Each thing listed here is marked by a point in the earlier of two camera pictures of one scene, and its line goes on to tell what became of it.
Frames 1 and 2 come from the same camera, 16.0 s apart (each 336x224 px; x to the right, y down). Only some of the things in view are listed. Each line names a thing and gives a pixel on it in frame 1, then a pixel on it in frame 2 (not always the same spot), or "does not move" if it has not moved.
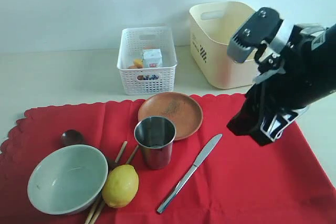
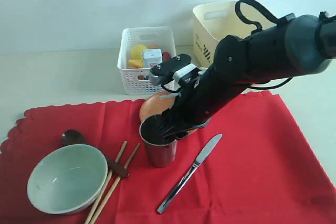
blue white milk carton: [152, 58] does not move
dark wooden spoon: [72, 136] does not move
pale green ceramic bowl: [68, 179] does not move
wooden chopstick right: [103, 203] does not move
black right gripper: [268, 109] → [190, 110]
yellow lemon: [120, 185] → [136, 54]
